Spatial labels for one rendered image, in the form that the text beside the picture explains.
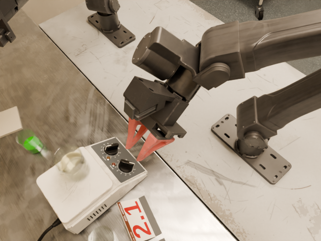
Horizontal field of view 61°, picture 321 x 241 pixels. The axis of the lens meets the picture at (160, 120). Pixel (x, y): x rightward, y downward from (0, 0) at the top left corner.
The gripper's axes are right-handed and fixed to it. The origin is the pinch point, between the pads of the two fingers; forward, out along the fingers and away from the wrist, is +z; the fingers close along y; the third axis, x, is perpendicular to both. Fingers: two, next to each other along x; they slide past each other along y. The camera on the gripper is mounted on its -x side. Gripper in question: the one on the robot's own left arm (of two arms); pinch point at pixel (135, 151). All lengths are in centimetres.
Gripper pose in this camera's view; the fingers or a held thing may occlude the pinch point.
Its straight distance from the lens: 53.6
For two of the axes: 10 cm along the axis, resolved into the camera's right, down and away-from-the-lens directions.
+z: -5.6, 7.8, 3.0
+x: 5.2, 0.4, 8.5
